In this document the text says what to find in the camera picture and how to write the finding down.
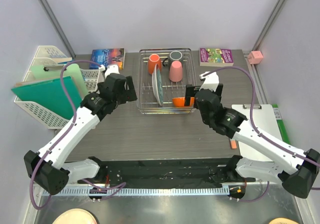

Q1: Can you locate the orange and blue marker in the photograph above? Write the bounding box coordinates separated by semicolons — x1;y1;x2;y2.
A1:
229;139;237;149

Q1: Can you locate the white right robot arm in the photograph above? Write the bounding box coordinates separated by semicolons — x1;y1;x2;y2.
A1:
185;84;320;198

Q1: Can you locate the cream round object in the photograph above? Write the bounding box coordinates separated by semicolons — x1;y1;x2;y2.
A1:
53;208;98;224

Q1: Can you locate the orange bowl white inside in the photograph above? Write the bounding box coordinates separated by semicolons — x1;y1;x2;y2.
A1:
172;97;195;108

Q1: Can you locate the green board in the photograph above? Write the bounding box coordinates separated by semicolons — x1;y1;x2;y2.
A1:
271;104;291;144

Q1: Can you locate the pink cube box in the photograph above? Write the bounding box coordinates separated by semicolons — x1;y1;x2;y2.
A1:
247;51;263;65

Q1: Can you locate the steel wire dish rack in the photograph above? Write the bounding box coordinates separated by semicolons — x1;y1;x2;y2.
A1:
137;48;196;114

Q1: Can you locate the pink cup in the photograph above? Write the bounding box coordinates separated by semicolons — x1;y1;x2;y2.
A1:
169;61;183;82

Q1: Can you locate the white file organizer rack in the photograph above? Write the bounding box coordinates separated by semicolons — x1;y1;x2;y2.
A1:
11;46;104;129

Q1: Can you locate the light green clipboard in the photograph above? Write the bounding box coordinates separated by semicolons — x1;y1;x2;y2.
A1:
30;64;89;98

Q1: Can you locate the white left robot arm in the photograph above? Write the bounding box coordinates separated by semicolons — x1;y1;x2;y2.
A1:
23;73;137;195

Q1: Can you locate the red and teal floral plate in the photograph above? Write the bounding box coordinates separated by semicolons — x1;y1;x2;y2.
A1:
151;65;164;106

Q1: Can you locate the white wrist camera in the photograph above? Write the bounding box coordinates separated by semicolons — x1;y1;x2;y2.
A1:
98;64;119;79
199;72;220;91

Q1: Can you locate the grey mug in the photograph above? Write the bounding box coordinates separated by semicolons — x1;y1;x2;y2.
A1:
162;51;183;68

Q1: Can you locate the tan round object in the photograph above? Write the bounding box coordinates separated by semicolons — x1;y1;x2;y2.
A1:
268;217;299;224

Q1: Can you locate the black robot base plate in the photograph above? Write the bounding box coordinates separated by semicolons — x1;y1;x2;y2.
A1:
89;155;255;189

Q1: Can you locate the blue sunset cover book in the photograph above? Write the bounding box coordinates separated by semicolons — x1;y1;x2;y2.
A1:
91;48;125;70

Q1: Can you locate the white clipboard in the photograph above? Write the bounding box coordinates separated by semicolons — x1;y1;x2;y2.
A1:
231;104;282;162

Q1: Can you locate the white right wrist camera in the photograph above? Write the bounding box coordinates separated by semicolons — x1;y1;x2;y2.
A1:
199;72;220;91

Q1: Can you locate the teal folder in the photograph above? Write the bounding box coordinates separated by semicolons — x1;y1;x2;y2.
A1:
11;78;74;119

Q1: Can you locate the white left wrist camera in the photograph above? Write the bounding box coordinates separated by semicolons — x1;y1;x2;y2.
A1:
98;64;119;79

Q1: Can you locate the white slotted cable duct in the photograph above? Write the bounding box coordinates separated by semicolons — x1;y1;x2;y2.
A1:
57;185;230;197

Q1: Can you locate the orange mug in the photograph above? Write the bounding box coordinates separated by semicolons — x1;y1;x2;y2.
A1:
147;54;162;74

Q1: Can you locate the purple and green book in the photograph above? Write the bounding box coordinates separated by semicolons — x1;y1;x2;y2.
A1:
199;48;234;67

